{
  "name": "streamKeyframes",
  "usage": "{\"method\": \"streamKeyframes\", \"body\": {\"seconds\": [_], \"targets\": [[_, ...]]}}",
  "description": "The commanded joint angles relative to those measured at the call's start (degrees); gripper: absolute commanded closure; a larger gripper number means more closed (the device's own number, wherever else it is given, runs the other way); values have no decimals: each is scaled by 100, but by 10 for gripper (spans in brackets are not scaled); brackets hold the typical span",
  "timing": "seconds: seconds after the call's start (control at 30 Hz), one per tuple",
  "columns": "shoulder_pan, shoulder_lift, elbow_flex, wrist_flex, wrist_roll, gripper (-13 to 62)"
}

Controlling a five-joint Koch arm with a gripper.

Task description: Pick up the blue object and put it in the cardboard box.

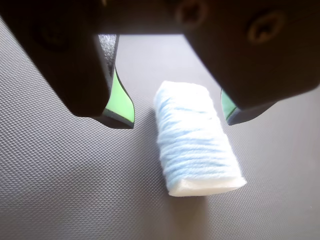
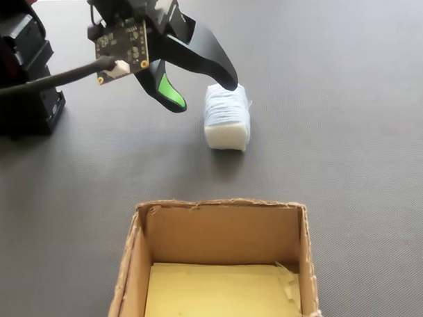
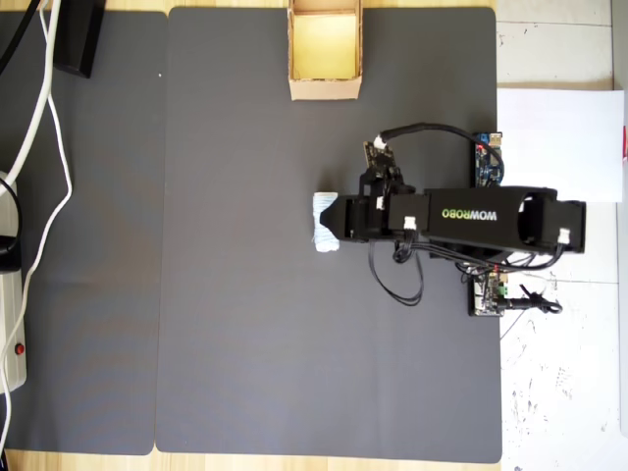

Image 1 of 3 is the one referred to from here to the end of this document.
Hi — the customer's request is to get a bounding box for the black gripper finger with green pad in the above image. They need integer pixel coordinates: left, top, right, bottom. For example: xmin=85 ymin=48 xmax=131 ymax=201
xmin=0 ymin=0 xmax=136 ymax=130
xmin=174 ymin=0 xmax=320 ymax=126

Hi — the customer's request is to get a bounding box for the dark grey textured mat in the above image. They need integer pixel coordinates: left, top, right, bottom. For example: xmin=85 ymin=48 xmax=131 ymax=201
xmin=0 ymin=14 xmax=320 ymax=240

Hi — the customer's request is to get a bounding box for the white foam block blue yarn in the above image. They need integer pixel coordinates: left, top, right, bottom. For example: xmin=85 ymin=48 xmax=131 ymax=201
xmin=152 ymin=79 xmax=248 ymax=198

